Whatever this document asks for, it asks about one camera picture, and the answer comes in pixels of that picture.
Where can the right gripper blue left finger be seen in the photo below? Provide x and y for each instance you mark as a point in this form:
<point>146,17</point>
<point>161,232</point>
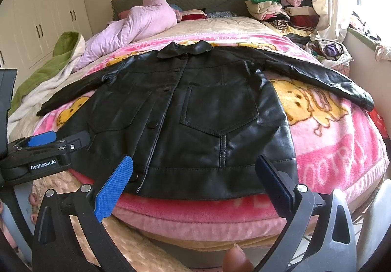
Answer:
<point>109,192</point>

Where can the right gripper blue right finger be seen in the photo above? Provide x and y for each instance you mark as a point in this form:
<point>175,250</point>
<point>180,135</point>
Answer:
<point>278,186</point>

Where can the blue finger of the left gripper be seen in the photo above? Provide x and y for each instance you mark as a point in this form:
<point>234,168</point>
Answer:
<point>42,139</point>
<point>74,142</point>

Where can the black leather jacket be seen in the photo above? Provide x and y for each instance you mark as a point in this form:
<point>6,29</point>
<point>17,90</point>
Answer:
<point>195,118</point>

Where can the floral bag of clothes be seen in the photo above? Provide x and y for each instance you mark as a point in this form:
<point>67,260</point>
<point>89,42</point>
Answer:
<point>333,55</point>

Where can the pile of folded clothes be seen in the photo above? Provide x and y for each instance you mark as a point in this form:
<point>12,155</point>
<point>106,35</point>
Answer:
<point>294,19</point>

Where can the left hand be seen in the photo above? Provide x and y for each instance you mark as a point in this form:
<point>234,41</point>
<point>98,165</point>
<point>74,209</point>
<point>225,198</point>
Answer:
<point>16,214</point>

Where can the right hand thumb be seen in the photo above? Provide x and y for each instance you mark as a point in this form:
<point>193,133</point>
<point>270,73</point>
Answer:
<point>235,260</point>

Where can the pink cartoon bear blanket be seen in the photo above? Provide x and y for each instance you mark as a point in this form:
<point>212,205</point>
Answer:
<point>347,154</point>

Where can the green and white fleece blanket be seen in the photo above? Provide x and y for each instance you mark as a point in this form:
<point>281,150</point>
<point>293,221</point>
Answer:
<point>66,53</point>

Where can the lilac puffy quilt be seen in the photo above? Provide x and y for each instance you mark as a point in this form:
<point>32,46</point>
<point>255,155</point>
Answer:
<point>149,19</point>

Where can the clutter on window sill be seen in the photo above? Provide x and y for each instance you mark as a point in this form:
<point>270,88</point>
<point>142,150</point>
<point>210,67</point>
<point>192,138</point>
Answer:
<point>359,29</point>

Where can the beige quilted bedspread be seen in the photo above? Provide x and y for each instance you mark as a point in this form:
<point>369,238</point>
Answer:
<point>237,31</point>

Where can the red and white pillow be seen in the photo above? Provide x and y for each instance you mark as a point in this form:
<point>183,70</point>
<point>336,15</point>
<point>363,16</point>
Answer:
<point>193,14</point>

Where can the cream wardrobe with handles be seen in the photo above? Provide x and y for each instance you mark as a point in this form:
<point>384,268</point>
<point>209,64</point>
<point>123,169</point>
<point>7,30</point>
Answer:
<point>31,28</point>

